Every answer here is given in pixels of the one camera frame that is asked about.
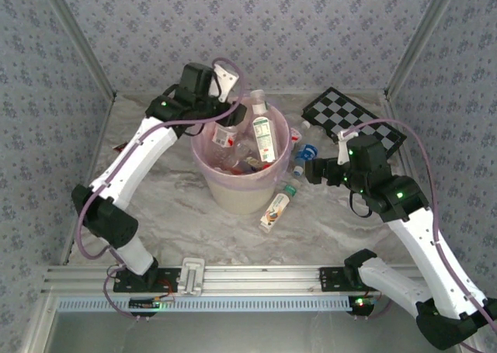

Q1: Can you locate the green white label bottle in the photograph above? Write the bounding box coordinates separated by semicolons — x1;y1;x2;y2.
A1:
248;89;280;164

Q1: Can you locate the clear bottle brown label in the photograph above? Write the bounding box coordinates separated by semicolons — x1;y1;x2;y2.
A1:
242;157;265;174

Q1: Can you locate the pink-lined waste bin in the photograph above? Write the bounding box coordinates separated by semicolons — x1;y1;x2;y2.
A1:
189;96;293;193

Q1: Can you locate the cream plastic waste bin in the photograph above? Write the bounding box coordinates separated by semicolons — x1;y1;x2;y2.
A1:
209;170;279;216

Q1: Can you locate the black grey chessboard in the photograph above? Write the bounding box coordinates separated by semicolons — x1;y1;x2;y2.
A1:
301;87;408;161

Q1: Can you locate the blue label plastic bottle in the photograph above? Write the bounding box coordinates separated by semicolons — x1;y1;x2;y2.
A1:
293;143;319;177

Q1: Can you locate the clear crumpled plastic bottle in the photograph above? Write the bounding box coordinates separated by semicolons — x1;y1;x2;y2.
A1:
232;139;257;164

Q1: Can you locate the white orange print bottle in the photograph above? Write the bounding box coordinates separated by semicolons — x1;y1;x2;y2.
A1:
259;178;301;234

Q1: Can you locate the right circuit board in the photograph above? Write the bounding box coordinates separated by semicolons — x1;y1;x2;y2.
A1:
348;295;380;316

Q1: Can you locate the circuit board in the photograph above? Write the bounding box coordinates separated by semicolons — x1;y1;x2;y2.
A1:
129;296;176;316
348;295;380;316

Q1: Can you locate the left circuit board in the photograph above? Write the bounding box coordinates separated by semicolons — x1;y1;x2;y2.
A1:
129;296;176;316

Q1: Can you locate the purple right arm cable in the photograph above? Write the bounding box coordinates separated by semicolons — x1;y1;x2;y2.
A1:
339;119;497;353

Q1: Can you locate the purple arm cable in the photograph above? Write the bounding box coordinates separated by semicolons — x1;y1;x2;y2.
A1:
339;119;497;353
75;57;246;321

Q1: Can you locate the aluminium frame post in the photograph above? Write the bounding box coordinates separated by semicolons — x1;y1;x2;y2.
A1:
36;0;118;100
383;0;465;100

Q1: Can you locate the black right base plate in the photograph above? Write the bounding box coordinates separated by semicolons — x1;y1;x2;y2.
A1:
318;266;389;292

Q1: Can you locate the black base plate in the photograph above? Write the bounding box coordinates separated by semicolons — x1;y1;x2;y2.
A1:
113;267;183;294
318;266;389;292

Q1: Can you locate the aluminium mounting rail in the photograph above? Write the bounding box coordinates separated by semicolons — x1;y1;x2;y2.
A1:
41;265;424;295

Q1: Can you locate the slotted grey cable duct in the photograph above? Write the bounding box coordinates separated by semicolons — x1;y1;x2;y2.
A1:
56;295;374;313

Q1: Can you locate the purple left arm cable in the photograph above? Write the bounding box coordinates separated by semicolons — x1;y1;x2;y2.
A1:
75;57;246;321

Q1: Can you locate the white rail bracket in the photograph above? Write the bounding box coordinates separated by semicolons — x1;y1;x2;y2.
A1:
177;258;206;296

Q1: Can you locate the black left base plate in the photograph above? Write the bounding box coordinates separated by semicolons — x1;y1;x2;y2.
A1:
113;267;183;294

